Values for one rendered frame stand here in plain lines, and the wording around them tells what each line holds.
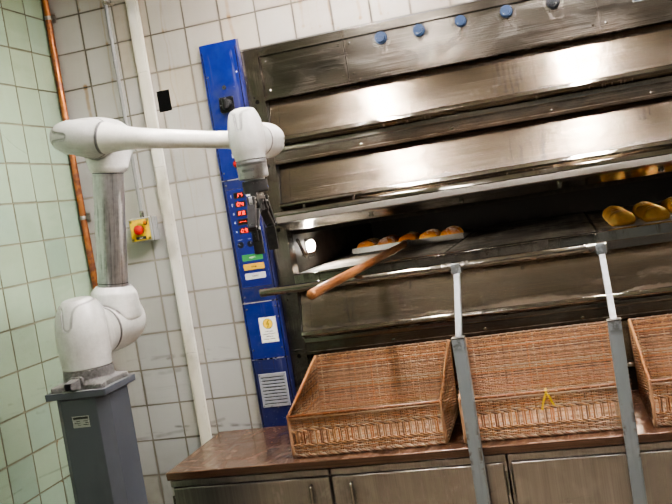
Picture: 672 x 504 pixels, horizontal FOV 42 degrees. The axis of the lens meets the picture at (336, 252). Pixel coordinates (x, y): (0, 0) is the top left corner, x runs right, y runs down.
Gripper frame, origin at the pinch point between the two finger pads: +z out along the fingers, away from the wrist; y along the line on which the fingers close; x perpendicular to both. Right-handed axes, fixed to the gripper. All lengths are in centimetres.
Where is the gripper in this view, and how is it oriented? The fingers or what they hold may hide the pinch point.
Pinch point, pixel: (266, 247)
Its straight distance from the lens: 256.6
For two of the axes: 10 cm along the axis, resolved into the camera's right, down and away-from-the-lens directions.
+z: 1.7, 9.8, 0.6
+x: 9.6, -1.6, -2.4
